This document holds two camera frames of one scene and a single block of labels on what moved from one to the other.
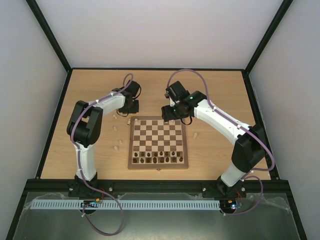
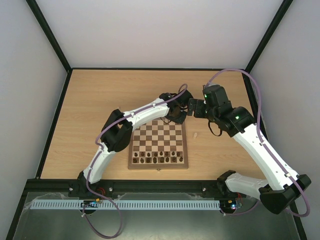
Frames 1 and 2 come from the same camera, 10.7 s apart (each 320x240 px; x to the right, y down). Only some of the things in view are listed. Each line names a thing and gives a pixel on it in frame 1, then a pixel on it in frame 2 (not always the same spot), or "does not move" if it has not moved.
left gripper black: (134, 111) to (180, 120)
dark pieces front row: (155, 160) does not move
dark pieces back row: (155, 154) does not move
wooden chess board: (155, 144) does not move
